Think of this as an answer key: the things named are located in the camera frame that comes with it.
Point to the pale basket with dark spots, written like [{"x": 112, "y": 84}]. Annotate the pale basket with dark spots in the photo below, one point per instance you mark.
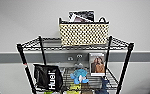
[{"x": 84, "y": 33}]

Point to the blue shark plush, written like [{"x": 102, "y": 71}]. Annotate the blue shark plush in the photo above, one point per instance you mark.
[{"x": 104, "y": 86}]

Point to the small round grey wall fitting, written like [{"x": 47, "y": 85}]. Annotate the small round grey wall fitting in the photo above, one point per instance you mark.
[
  {"x": 79, "y": 56},
  {"x": 70, "y": 58}
]

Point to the white portrait picture box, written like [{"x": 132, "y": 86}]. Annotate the white portrait picture box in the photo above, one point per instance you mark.
[{"x": 97, "y": 64}]

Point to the long grey wall band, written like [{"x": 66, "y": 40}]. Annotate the long grey wall band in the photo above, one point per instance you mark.
[{"x": 7, "y": 57}]

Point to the light blue plush toy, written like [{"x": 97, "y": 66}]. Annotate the light blue plush toy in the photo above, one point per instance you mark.
[{"x": 79, "y": 76}]

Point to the black Huel bag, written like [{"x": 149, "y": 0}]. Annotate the black Huel bag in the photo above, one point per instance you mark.
[{"x": 47, "y": 77}]

